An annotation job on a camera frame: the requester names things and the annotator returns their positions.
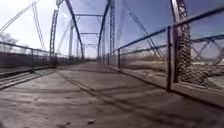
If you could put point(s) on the grey wooden plank bridge deck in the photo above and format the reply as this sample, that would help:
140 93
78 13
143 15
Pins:
83 96

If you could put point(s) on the rusty steel bridge truss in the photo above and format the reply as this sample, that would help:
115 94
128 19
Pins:
53 30

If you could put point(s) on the bare tree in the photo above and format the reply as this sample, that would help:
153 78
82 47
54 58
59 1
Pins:
7 40

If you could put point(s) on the metal lattice railing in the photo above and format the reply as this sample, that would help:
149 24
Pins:
169 60
20 58

